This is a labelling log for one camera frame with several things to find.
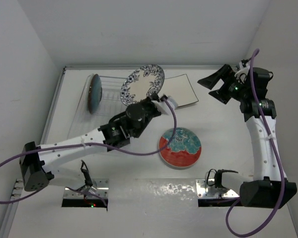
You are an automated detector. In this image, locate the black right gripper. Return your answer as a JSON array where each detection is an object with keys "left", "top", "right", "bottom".
[{"left": 198, "top": 64, "right": 249, "bottom": 104}]

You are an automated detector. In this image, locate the blue white floral plate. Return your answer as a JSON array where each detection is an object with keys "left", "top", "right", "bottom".
[{"left": 120, "top": 64, "right": 165, "bottom": 106}]

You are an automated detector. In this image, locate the square cream plate black rim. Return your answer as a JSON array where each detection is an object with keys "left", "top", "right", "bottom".
[{"left": 159, "top": 74, "right": 199, "bottom": 108}]

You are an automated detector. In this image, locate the teal blossom plate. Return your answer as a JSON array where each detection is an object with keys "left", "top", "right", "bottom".
[{"left": 87, "top": 74, "right": 102, "bottom": 114}]

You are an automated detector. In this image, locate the red teal floral plate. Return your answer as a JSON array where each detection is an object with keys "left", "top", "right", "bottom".
[{"left": 160, "top": 127, "right": 202, "bottom": 169}]

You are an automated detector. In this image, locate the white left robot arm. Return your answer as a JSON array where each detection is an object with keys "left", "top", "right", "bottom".
[{"left": 19, "top": 95, "right": 167, "bottom": 192}]

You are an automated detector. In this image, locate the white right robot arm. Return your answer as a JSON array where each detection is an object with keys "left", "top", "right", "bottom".
[{"left": 198, "top": 63, "right": 297, "bottom": 209}]

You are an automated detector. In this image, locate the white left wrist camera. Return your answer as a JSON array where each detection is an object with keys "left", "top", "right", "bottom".
[{"left": 153, "top": 94, "right": 178, "bottom": 115}]

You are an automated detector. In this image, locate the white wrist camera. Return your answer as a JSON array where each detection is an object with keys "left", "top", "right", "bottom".
[
  {"left": 153, "top": 94, "right": 178, "bottom": 115},
  {"left": 234, "top": 59, "right": 251, "bottom": 80}
]

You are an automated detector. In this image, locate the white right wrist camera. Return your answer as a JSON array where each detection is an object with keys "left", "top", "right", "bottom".
[{"left": 234, "top": 59, "right": 251, "bottom": 80}]

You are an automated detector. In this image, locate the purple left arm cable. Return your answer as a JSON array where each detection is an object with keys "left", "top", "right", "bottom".
[{"left": 0, "top": 99, "right": 178, "bottom": 205}]

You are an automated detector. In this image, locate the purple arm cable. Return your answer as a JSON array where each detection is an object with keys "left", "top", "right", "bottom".
[
  {"left": 224, "top": 48, "right": 288, "bottom": 236},
  {"left": 0, "top": 99, "right": 178, "bottom": 205}
]

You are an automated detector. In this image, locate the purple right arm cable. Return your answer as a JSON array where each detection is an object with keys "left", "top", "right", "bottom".
[{"left": 224, "top": 48, "right": 288, "bottom": 236}]

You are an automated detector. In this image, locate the clear wire dish rack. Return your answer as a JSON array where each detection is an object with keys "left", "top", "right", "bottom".
[{"left": 67, "top": 74, "right": 127, "bottom": 139}]

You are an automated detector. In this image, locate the aluminium table frame rail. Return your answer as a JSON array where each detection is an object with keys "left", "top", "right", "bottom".
[{"left": 9, "top": 65, "right": 253, "bottom": 238}]

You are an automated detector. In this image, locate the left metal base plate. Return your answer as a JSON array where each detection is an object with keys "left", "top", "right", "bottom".
[{"left": 63, "top": 178, "right": 109, "bottom": 199}]

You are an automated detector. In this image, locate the metal base plate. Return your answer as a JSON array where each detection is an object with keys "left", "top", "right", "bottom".
[
  {"left": 196, "top": 178, "right": 239, "bottom": 199},
  {"left": 63, "top": 178, "right": 109, "bottom": 199}
]

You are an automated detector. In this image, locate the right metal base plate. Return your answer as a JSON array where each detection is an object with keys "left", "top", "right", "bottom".
[{"left": 196, "top": 178, "right": 239, "bottom": 199}]

